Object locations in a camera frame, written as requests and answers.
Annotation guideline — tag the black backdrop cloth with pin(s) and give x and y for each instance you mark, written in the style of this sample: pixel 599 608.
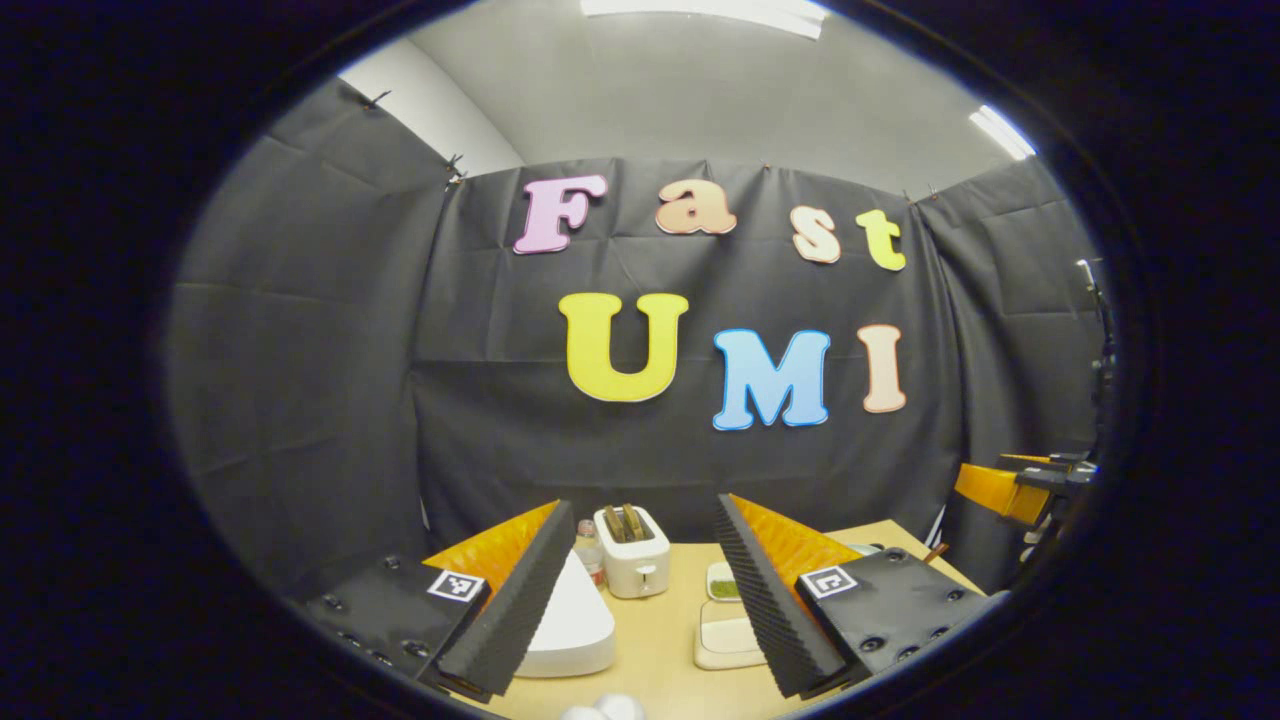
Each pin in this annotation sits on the black backdrop cloth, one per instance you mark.
pixel 450 400

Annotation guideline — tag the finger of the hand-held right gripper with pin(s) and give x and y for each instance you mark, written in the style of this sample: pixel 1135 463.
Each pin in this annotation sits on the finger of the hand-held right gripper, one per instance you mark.
pixel 1030 460
pixel 990 490

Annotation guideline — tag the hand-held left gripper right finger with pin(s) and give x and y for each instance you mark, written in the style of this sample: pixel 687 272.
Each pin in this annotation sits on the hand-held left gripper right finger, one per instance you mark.
pixel 770 600

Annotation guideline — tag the brown bread slice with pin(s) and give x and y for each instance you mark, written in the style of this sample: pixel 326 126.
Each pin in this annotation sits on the brown bread slice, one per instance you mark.
pixel 633 520
pixel 614 523

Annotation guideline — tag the clear box of rice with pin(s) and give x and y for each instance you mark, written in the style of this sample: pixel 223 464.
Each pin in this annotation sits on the clear box of rice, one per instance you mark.
pixel 725 640

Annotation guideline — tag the pale green plate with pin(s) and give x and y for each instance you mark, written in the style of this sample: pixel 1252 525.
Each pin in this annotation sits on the pale green plate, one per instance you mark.
pixel 865 549

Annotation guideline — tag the clear plastic bottle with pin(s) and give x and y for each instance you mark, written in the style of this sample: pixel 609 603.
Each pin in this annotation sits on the clear plastic bottle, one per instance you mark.
pixel 592 560

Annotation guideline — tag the white toaster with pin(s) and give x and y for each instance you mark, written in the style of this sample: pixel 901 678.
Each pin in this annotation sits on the white toaster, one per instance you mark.
pixel 635 570

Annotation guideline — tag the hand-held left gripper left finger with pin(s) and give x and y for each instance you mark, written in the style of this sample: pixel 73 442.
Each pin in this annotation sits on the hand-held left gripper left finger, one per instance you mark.
pixel 520 600

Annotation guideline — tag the wooden spoon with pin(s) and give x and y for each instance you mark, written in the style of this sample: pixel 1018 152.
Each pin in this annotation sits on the wooden spoon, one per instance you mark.
pixel 936 553

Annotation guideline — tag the ceiling light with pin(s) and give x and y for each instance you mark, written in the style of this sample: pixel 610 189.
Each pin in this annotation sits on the ceiling light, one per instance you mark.
pixel 1003 132

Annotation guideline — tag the white rice cooker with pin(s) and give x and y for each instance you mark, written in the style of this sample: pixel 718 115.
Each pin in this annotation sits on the white rice cooker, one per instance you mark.
pixel 575 630

